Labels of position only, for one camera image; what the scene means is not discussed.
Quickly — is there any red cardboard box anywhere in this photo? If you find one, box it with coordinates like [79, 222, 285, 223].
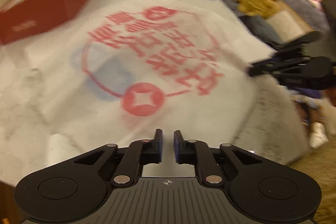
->
[1, 0, 88, 44]

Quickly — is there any white printed shopping bag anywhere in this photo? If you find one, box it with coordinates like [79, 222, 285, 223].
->
[0, 0, 276, 183]

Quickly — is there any person right hand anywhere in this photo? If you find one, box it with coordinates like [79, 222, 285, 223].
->
[323, 87, 336, 107]

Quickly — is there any beige cushion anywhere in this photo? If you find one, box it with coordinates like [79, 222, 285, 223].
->
[266, 10, 313, 44]

